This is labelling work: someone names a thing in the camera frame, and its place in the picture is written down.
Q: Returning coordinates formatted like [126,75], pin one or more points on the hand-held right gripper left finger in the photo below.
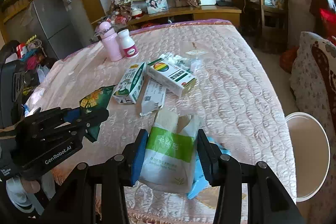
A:
[139,158]

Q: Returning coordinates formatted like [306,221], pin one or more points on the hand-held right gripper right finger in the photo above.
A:
[207,161]

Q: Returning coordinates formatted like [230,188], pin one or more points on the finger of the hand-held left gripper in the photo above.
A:
[72,114]
[97,115]

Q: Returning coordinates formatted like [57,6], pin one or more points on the green snack bag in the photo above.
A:
[95,98]

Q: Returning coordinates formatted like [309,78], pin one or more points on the blue plastic packet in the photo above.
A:
[199,182]

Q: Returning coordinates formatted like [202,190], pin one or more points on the white and green tissue packet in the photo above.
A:
[170,155]

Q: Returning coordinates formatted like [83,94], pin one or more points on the green and white milk carton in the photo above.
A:
[130,82]

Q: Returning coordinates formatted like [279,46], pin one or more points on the white medicine box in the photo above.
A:
[170,75]

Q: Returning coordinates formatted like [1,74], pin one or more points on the white bucket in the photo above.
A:
[307,150]

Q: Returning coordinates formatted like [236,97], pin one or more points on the person's left hand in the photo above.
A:
[31,186]

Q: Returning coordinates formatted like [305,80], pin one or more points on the white plastic bag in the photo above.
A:
[43,73]

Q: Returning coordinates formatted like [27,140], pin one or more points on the white shoe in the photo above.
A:
[18,200]

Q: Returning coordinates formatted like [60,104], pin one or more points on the pink quilted mattress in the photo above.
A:
[236,98]

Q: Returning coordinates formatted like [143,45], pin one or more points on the pile of colourful clothes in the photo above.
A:
[31,56]

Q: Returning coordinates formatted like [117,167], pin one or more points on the pink insulated bottle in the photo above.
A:
[111,43]

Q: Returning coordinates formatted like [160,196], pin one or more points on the white bottle with pink label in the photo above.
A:
[127,44]

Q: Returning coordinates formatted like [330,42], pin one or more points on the grey refrigerator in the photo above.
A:
[55,24]

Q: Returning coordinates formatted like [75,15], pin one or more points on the crumpled white tissue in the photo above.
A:
[181,60]

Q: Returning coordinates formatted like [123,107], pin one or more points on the red and white bowl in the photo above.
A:
[137,12]

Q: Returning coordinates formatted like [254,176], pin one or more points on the wooden door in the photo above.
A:
[90,1]

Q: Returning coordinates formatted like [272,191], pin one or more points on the framed couple photo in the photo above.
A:
[157,5]

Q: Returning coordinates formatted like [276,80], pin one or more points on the red bag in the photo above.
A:
[288,58]

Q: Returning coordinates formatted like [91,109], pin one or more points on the floral quilt with red pattern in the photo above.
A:
[304,69]

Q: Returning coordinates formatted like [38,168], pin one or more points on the red cloth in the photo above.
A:
[328,19]

